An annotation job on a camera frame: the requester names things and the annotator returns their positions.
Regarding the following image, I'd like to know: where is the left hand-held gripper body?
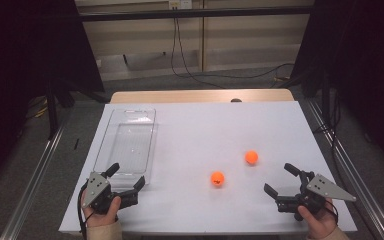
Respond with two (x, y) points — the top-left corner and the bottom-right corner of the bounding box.
(85, 170), (139, 215)

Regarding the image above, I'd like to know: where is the orange ball with dark mark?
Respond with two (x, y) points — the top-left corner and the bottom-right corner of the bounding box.
(210, 170), (226, 187)

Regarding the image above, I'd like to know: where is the black curtain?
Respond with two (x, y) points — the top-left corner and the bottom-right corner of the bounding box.
(0, 0), (106, 191)
(291, 0), (384, 176)

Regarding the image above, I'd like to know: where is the clear plastic container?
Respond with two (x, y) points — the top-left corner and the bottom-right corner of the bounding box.
(92, 108), (159, 193)

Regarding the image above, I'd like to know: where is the plain orange ball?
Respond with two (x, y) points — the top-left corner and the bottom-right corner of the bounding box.
(244, 150), (259, 165)

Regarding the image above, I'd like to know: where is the light wooden table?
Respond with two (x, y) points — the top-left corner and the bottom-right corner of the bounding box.
(109, 88), (295, 104)

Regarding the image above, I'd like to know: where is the black horizontal bar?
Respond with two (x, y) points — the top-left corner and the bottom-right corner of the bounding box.
(78, 5), (314, 23)

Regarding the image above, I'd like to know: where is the thin black floor cable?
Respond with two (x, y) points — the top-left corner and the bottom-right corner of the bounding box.
(313, 89), (343, 181)

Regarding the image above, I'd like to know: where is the black metal stand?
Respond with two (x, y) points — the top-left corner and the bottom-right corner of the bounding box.
(44, 79), (111, 141)

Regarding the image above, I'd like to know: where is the left hand-held gripper black cable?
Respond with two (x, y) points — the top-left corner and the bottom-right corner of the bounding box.
(77, 181), (93, 240)

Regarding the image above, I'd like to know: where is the long black floor cable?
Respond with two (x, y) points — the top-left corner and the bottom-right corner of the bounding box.
(175, 18), (296, 80)

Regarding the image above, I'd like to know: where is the right hand-held gripper black cable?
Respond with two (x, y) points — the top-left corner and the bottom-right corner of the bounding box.
(324, 199), (340, 224)

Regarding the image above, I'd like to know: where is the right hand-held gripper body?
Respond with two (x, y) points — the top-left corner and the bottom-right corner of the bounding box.
(274, 169), (358, 222)

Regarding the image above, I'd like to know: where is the black hanging cable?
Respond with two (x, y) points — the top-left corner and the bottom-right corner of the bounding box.
(169, 18), (228, 90)

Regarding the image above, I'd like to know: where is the aluminium floor rail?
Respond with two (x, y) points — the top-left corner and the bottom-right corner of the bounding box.
(0, 109), (73, 240)
(304, 99), (384, 240)

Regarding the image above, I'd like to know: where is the person's left hand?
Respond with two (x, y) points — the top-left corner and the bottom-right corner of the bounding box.
(80, 189), (123, 228)

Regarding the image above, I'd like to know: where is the hand-held gripper black cable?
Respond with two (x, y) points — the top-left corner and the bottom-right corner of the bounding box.
(324, 199), (340, 224)
(77, 181), (93, 240)

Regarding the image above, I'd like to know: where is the yellow cable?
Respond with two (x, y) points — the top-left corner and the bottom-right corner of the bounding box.
(29, 96), (48, 118)

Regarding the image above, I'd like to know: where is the person's right hand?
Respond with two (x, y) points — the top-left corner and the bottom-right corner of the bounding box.
(297, 198), (339, 240)

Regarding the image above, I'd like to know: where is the white wall socket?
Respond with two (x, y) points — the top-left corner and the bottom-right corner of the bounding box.
(168, 0), (193, 10)

